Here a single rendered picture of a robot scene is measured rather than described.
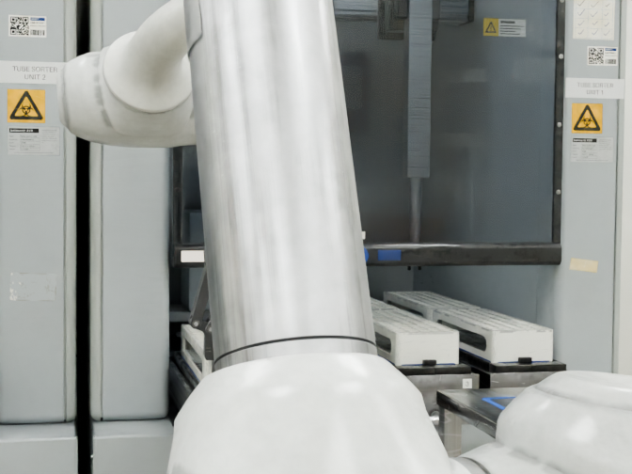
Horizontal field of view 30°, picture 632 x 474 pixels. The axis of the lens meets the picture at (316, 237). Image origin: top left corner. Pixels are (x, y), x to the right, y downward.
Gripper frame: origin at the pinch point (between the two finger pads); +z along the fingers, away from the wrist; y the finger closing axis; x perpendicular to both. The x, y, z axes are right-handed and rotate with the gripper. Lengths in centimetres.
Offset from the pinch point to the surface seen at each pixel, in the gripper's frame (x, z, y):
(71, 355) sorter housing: 32.8, 2.7, -22.0
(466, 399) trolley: -1.5, 4.3, 25.9
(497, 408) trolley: -7.8, 4.2, 27.6
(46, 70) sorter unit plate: 33, -38, -25
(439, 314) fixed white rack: 53, 0, 41
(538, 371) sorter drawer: 24, 6, 47
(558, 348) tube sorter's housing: 33, 4, 54
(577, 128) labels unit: 33, -31, 56
